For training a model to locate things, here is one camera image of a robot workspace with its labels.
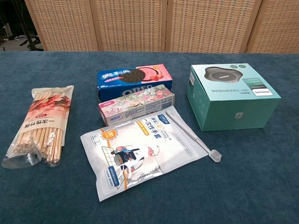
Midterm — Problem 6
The floral toothpaste box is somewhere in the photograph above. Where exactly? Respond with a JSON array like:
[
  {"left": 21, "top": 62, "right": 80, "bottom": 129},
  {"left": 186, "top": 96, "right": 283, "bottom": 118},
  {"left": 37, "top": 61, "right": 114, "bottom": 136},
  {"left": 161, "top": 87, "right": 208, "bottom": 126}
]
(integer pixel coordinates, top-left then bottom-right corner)
[{"left": 97, "top": 82, "right": 176, "bottom": 129}]

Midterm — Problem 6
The blue pink Oreo cookie box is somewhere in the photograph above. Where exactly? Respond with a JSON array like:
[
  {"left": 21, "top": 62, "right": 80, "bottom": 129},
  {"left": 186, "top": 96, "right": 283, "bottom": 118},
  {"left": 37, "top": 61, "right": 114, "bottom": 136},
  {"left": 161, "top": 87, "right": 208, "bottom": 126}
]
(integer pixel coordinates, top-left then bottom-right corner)
[{"left": 95, "top": 61, "right": 174, "bottom": 105}]

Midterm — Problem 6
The teal Philips product box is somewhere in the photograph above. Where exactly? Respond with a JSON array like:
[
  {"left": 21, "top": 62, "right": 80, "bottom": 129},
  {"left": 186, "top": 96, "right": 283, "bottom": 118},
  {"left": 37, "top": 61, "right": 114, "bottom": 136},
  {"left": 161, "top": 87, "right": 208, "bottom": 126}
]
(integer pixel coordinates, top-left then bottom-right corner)
[{"left": 184, "top": 60, "right": 283, "bottom": 135}]

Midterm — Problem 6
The white disposable gloves bag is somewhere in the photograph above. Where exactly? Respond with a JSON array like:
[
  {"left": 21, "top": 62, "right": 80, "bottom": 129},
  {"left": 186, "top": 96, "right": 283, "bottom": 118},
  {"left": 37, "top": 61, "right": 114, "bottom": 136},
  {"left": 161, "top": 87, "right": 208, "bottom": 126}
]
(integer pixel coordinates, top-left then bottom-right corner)
[{"left": 78, "top": 102, "right": 211, "bottom": 206}]

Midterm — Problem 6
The white toothbrush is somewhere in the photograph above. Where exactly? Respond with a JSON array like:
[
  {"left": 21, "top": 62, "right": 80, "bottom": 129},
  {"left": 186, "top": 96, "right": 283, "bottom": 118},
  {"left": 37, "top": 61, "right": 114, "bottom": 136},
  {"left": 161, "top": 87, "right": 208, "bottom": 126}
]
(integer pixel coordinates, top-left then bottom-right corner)
[{"left": 163, "top": 110, "right": 224, "bottom": 164}]

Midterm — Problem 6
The blue table cloth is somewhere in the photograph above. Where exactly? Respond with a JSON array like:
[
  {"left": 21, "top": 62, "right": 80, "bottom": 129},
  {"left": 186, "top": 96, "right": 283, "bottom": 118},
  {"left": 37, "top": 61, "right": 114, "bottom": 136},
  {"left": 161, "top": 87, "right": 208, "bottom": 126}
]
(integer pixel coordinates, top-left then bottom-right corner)
[{"left": 0, "top": 43, "right": 299, "bottom": 224}]

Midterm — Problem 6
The woven wooden folding screen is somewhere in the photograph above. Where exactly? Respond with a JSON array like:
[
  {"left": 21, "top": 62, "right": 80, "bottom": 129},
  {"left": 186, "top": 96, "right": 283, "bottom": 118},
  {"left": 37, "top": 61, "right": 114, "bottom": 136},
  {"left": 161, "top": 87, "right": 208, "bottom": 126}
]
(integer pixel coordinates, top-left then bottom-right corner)
[{"left": 18, "top": 0, "right": 299, "bottom": 60}]

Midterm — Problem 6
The bag of bamboo chopsticks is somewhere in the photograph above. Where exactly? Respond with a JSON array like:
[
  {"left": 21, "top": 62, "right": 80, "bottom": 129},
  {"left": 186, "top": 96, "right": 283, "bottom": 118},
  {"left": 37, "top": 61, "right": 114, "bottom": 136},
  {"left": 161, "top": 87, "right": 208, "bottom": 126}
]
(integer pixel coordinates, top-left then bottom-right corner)
[{"left": 0, "top": 83, "right": 75, "bottom": 171}]

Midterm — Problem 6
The black tripod stand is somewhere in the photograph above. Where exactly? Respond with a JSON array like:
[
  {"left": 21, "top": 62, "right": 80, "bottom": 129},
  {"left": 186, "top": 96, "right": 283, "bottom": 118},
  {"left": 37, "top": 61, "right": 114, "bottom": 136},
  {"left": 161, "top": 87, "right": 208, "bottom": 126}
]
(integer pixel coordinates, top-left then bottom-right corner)
[{"left": 7, "top": 0, "right": 46, "bottom": 51}]

